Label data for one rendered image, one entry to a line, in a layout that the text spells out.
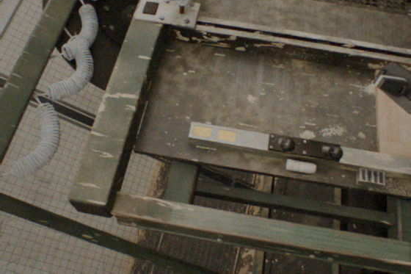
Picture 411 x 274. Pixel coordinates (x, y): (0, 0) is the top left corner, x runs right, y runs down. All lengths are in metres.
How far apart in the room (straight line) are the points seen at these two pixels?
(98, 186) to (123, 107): 0.23
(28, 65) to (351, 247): 1.23
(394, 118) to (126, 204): 0.81
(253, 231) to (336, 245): 0.21
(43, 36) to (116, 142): 0.72
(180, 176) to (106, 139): 0.24
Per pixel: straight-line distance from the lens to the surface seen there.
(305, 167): 1.14
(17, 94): 1.55
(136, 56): 1.21
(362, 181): 1.17
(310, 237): 1.05
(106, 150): 1.07
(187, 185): 1.15
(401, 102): 0.78
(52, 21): 1.72
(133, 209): 1.05
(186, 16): 1.30
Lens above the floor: 2.13
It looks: 24 degrees down
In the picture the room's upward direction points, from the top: 64 degrees counter-clockwise
